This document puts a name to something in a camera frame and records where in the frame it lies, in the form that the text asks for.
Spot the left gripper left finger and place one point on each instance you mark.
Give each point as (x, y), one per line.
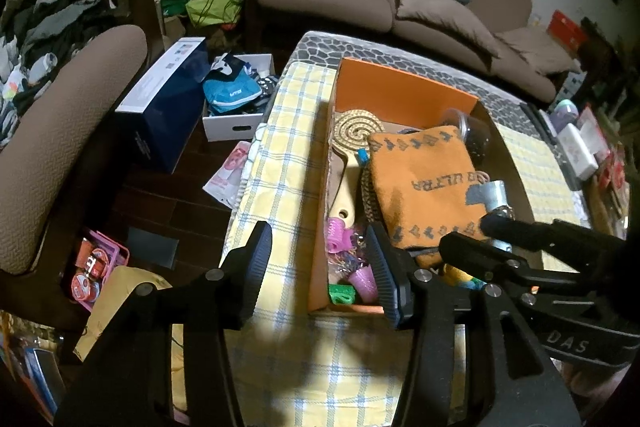
(244, 270)

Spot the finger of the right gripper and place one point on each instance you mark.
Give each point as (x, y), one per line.
(493, 265)
(586, 251)

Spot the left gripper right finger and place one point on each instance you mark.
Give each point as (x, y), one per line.
(400, 294)

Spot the green hair roller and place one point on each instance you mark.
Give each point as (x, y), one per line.
(343, 295)

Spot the pink hair roller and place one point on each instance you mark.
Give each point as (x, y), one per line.
(339, 238)

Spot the silver metal carabiner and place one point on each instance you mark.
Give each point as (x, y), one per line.
(492, 195)

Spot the orange knitted sock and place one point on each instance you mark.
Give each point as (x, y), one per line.
(420, 180)

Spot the white tissue box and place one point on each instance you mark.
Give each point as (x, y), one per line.
(583, 163)

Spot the yellow plaid tablecloth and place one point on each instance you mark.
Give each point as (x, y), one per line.
(291, 368)

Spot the wooden hair brush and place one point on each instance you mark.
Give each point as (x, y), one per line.
(344, 204)

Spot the black remote control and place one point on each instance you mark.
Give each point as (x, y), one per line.
(532, 114)

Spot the clear jar black contents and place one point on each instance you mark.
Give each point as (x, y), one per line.
(474, 133)

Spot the pink plastic basket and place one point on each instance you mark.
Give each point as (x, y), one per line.
(98, 256)

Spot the navy white cardboard box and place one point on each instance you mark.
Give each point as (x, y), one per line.
(159, 113)

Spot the orange cardboard box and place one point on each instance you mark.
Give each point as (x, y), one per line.
(405, 103)

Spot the white storage box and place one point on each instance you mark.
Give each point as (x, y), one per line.
(238, 89)

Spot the brown office chair back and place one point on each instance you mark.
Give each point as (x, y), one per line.
(53, 132)

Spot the green plastic bag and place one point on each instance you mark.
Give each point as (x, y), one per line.
(212, 12)

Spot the brown throw pillow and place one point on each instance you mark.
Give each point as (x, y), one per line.
(450, 16)

